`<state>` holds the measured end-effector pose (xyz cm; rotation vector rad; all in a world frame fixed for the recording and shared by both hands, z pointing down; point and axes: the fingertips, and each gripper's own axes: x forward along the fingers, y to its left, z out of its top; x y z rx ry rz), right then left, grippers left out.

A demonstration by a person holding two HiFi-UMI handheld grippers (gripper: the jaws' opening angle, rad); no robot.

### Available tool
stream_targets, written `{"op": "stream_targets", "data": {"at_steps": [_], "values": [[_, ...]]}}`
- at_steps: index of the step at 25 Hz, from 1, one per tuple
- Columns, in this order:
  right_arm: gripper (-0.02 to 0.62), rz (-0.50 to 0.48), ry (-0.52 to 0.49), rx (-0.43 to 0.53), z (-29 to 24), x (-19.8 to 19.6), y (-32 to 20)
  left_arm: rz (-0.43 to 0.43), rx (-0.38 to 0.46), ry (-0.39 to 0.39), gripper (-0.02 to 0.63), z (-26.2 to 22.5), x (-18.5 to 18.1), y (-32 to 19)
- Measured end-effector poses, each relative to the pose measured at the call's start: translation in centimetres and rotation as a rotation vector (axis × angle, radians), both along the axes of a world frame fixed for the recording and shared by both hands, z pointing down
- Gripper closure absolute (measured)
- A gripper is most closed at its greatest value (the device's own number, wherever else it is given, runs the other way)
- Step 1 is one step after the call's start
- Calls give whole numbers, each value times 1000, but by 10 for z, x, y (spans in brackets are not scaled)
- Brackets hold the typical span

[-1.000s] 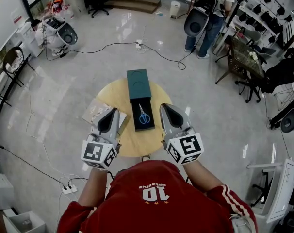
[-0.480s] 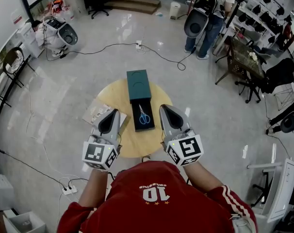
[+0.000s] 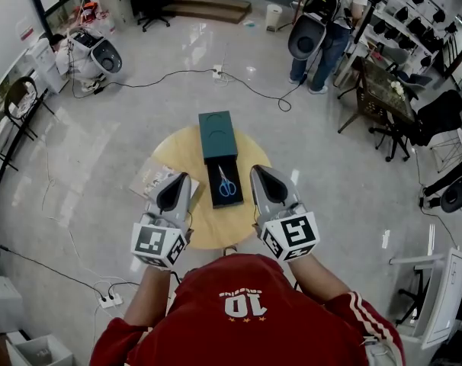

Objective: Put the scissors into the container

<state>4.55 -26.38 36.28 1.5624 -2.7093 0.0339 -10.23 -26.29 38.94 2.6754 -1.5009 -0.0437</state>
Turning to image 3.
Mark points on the white shelf with black devices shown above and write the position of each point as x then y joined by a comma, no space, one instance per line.
414,17

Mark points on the grey magazine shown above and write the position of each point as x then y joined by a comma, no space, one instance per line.
147,183

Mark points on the black pod device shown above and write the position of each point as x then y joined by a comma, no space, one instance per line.
456,194

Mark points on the grey pod device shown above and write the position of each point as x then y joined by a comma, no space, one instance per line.
305,38
105,55

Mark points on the person's left forearm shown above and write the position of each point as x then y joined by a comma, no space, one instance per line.
149,299

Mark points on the person's red jersey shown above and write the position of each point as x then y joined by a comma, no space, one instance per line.
246,330

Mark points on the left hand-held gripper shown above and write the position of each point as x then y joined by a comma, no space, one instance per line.
151,240

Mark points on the black metal frame chair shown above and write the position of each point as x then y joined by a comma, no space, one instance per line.
21,101

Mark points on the white trash bin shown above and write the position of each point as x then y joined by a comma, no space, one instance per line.
273,17

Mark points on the white water dispenser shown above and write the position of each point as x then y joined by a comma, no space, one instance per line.
44,65

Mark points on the person's right forearm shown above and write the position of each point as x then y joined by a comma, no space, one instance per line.
316,277

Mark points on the dark green drawer container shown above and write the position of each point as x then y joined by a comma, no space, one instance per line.
217,135

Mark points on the white open bin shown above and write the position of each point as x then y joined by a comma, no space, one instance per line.
40,351

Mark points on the dark patterned square table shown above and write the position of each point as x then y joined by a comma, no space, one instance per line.
383,90

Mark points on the white storage box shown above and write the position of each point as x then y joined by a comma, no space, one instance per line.
2,303

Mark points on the wooden step platform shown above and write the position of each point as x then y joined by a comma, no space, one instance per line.
212,8

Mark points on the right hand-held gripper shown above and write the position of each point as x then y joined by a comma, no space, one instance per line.
292,235

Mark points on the white standing desk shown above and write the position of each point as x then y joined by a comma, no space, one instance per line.
450,296

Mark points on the white power strip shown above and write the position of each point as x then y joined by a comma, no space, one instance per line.
111,300
217,71

